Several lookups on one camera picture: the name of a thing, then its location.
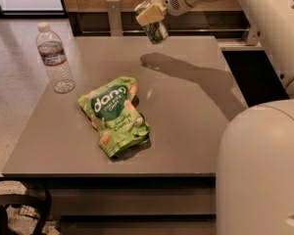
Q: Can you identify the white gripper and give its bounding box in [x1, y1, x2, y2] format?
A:
[134, 0, 194, 26]

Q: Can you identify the green soda can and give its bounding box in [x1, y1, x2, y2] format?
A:
[133, 0, 170, 45]

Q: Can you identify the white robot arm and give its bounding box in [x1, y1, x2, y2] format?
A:
[135, 0, 294, 235]

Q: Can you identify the clear plastic water bottle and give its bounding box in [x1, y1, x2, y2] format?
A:
[36, 23, 75, 94]

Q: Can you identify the green rice chips bag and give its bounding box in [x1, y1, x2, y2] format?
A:
[78, 76, 150, 158]

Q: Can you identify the grey drawer unit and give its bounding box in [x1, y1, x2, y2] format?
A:
[25, 176, 218, 235]

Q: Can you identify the black chair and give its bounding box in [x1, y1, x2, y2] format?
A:
[0, 177, 51, 235]

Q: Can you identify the left metal bracket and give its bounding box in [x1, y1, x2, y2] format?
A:
[107, 0, 123, 36]

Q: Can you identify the metal bracket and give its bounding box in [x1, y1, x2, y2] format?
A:
[242, 25, 259, 46]
[107, 0, 123, 36]

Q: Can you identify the right metal bracket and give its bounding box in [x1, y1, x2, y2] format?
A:
[242, 25, 259, 46]

